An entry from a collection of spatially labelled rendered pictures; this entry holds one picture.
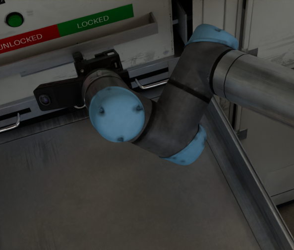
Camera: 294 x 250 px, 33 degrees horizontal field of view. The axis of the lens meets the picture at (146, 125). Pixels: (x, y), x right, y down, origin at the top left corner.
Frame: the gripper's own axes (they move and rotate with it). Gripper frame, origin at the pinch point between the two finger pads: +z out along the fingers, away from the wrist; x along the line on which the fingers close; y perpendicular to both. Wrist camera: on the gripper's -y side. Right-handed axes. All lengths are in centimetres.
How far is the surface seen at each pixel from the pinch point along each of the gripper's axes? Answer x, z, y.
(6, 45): 7.6, 2.5, -12.4
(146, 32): 2.5, 0.2, 15.8
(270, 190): -73, 39, 54
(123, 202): -27.4, -11.7, 0.5
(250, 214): -32.8, -22.5, 23.2
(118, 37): 3.2, 0.0, 9.7
